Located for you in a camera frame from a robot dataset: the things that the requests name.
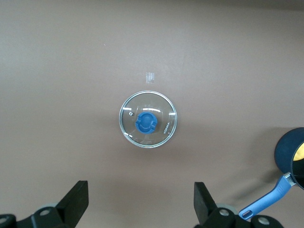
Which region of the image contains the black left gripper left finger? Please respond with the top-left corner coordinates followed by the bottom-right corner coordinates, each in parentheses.
top-left (16, 180), bottom-right (89, 228)

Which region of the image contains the yellow potato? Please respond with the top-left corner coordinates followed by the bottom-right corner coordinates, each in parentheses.
top-left (293, 142), bottom-right (304, 162)

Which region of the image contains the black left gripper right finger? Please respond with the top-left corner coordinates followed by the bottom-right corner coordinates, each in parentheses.
top-left (194, 181), bottom-right (238, 228)

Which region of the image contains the black pot with blue handle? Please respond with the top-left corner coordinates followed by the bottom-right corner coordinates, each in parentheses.
top-left (238, 127), bottom-right (304, 220)

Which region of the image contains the glass lid with blue knob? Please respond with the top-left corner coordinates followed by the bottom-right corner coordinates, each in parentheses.
top-left (118, 90), bottom-right (178, 149)

